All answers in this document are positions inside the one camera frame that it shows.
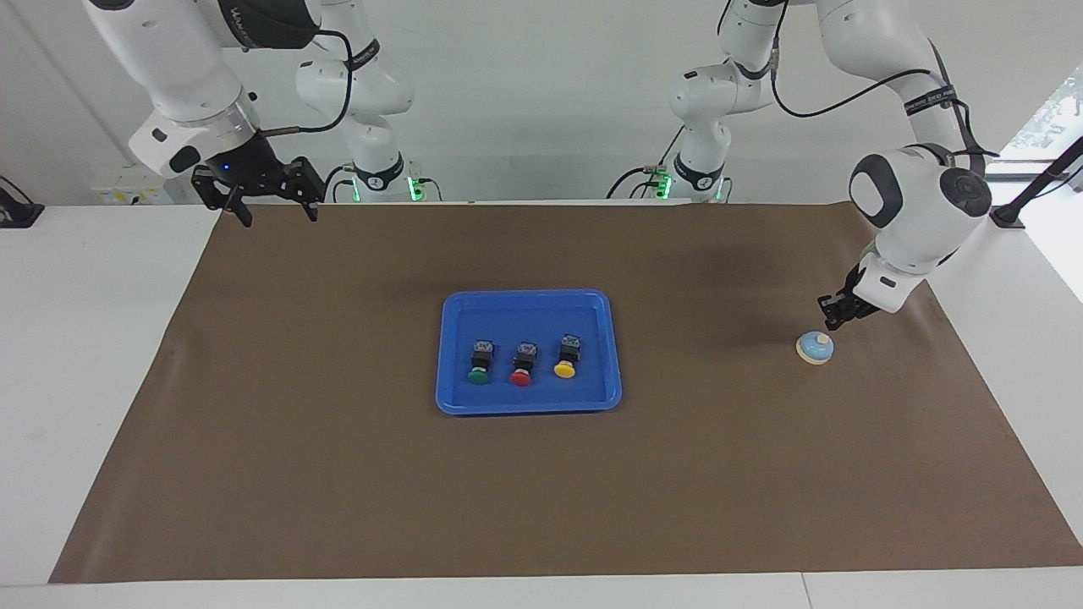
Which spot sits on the blue plastic tray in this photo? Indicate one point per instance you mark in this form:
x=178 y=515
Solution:
x=533 y=402

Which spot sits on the red push button switch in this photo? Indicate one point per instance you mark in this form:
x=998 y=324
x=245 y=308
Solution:
x=521 y=377

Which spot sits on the black camera stand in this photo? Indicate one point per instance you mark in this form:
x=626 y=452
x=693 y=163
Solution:
x=1028 y=190

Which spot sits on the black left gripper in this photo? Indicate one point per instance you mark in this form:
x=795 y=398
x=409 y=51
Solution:
x=850 y=300

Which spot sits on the brown table mat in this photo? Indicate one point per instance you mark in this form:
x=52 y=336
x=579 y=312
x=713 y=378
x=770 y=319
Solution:
x=677 y=474

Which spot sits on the yellow push button switch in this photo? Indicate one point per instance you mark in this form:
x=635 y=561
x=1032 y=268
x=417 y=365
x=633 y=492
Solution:
x=565 y=369

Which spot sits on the window with greenery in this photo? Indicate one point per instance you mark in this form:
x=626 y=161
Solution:
x=1058 y=118

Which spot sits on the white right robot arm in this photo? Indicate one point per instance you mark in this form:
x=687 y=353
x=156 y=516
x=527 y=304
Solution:
x=178 y=68

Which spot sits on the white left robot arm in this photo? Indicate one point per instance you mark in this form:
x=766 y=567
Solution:
x=918 y=211

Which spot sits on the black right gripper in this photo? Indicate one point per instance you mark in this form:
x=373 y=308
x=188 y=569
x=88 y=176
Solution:
x=254 y=173

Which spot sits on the green push button switch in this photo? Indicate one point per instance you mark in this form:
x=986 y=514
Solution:
x=478 y=377

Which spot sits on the light blue desk bell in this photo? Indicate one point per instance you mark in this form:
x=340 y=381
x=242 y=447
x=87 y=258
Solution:
x=815 y=348

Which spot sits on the black clamp mount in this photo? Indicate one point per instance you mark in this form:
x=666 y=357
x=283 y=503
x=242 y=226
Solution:
x=17 y=211

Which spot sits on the white wall socket strip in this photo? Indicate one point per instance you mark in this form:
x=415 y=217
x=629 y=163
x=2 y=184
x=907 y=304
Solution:
x=114 y=196

